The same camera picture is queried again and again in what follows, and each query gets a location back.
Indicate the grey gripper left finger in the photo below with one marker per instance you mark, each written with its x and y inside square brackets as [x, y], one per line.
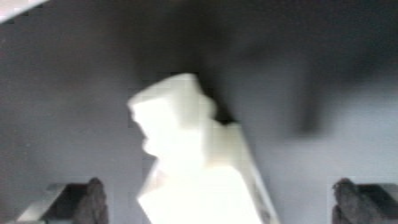
[72, 205]

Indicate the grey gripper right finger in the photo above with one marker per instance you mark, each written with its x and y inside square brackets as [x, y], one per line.
[367, 203]

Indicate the white square tabletop tray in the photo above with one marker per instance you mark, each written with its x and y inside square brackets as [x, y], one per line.
[204, 187]

